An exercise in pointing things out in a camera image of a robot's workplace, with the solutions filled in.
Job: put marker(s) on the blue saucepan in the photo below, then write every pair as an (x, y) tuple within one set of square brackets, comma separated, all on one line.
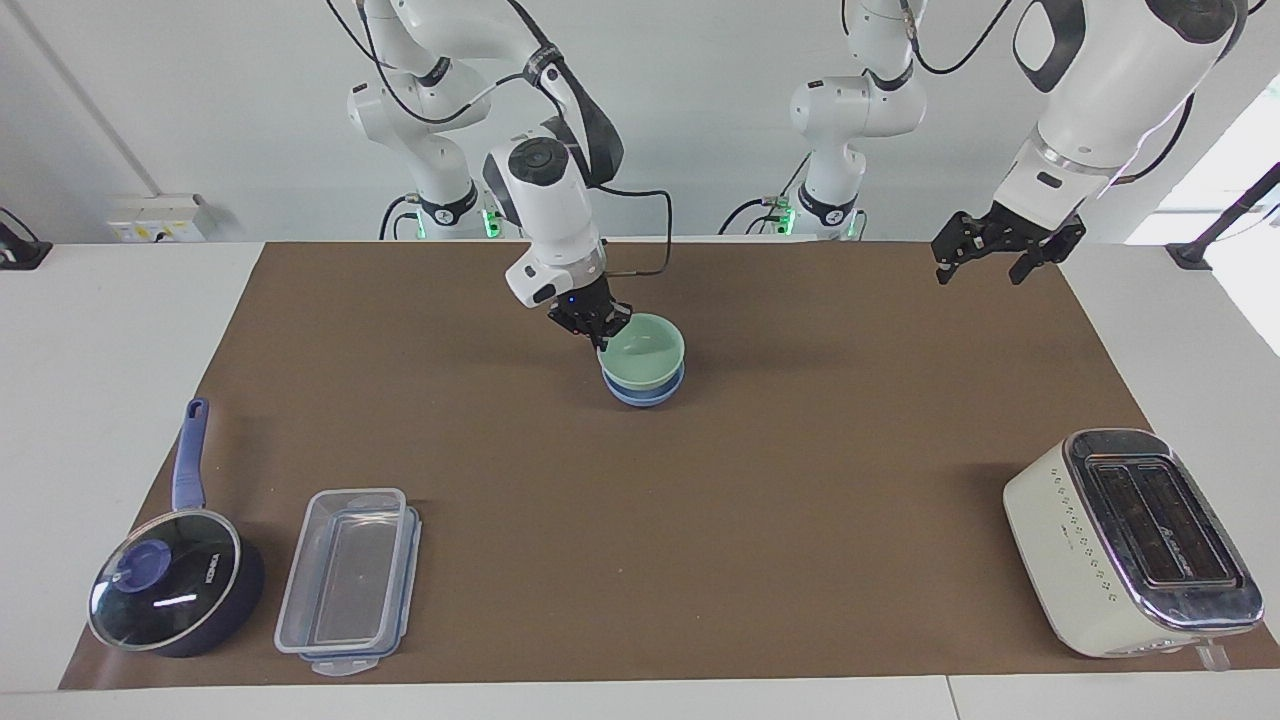
[(235, 600)]

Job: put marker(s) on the clear container lid blue seal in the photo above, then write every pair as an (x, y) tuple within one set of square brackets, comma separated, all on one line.
[(408, 560)]

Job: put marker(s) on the clear plastic container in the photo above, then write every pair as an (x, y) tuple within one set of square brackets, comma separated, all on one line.
[(345, 570)]

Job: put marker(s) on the blue bowl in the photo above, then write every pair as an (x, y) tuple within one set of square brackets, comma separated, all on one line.
[(645, 396)]

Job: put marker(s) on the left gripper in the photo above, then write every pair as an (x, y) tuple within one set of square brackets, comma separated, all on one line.
[(1022, 230)]

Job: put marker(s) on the black stand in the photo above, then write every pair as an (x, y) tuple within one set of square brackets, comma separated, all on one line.
[(1215, 225), (22, 250)]

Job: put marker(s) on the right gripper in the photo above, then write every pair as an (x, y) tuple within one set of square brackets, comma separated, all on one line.
[(582, 304)]

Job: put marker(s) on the glass pot lid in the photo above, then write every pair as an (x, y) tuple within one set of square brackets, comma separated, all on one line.
[(165, 580)]

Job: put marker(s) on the green bowl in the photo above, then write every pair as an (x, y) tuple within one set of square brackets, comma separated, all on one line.
[(645, 352)]

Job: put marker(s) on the white wall socket box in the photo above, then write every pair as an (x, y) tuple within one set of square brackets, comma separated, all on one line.
[(160, 218)]

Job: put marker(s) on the cream toaster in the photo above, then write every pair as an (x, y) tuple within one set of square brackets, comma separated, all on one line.
[(1090, 540)]

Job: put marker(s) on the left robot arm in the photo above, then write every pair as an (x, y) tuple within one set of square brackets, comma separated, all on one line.
[(1110, 90)]

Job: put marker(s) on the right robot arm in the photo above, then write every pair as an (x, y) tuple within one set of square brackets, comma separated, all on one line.
[(548, 200)]

